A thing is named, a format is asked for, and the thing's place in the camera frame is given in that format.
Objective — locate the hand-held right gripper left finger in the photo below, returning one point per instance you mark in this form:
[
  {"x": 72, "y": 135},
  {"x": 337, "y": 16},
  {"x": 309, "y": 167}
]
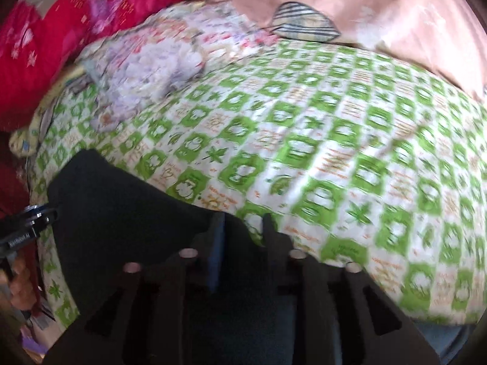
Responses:
[{"x": 217, "y": 251}]

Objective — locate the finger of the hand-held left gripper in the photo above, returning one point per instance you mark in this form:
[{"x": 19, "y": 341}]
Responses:
[{"x": 40, "y": 218}]

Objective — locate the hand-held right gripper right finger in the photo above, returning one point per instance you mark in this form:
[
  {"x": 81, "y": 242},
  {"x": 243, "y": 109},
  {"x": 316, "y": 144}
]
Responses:
[{"x": 274, "y": 235}]

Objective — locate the black pants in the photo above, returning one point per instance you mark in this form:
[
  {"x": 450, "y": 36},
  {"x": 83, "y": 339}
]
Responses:
[{"x": 114, "y": 205}]

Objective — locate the person's left hand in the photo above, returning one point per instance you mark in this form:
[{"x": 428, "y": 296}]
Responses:
[{"x": 23, "y": 285}]

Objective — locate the yellow patterned cloth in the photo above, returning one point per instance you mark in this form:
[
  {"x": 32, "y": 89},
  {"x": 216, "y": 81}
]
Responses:
[{"x": 26, "y": 137}]

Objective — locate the green checkered bed sheet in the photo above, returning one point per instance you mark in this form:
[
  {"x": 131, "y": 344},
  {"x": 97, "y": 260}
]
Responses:
[{"x": 304, "y": 140}]

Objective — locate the red floral quilt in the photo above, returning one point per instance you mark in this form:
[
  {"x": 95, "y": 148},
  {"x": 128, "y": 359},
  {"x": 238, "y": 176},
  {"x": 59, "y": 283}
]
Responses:
[{"x": 38, "y": 45}]

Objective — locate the white purple floral quilt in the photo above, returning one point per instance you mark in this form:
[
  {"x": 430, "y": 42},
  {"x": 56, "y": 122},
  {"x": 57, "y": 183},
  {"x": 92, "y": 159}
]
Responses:
[{"x": 152, "y": 57}]

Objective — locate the blue cloth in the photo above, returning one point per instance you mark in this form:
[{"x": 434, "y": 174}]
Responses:
[{"x": 441, "y": 342}]

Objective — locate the striped pillow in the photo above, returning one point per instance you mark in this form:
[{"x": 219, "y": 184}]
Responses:
[{"x": 304, "y": 21}]

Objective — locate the pink cloth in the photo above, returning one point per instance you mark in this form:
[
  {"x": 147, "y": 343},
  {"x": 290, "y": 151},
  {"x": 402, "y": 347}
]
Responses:
[{"x": 380, "y": 7}]

